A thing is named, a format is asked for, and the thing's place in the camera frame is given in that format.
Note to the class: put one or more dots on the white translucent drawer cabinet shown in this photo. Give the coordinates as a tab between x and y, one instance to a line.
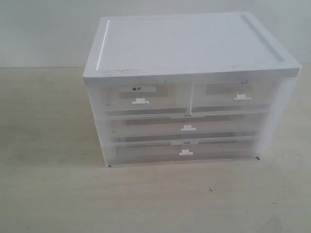
187	49

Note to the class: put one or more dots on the clear plastic container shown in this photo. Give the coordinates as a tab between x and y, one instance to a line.
180	150
235	122

